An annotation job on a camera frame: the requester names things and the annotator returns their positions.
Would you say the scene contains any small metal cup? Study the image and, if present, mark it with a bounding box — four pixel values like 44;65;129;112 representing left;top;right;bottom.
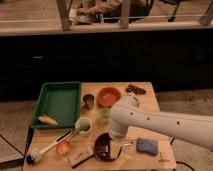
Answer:
83;94;94;110

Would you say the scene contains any green plastic tray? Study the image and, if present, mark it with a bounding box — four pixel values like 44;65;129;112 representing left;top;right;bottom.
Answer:
31;82;81;129

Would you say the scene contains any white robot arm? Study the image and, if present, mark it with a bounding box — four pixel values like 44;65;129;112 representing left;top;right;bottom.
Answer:
108;93;213;152

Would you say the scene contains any red yellow apple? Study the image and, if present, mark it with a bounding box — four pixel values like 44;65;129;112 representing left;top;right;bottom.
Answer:
56;140;71;156

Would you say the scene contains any white dish brush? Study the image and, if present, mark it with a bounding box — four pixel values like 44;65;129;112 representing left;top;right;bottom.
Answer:
26;131;72;165

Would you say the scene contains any small green cup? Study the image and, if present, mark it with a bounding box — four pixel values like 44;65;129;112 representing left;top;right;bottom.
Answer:
100;108;110;124

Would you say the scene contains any silver metal fork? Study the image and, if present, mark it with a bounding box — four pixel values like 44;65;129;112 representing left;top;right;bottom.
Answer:
95;143;132;153

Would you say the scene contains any wooden block with black handle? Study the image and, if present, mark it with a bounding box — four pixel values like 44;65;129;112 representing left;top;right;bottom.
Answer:
68;150;94;168

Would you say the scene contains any black cable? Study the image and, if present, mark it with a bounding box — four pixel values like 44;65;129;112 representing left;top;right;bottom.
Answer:
170;137;198;171

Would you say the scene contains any green spoon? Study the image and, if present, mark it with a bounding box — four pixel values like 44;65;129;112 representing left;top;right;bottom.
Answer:
70;125;90;138

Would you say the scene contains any dark purple bowl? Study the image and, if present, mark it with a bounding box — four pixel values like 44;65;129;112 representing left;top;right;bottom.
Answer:
94;133;122;162

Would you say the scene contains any white mug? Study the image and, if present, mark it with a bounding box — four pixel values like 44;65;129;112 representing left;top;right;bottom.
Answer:
75;117;92;136

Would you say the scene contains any wooden table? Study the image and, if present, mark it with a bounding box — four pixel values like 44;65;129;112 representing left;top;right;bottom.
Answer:
23;82;176;171

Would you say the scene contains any orange bowl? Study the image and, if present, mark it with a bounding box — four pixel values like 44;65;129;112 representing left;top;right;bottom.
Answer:
96;87;121;107

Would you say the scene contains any blue sponge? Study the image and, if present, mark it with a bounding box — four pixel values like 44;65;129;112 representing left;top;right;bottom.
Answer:
136;138;158;156

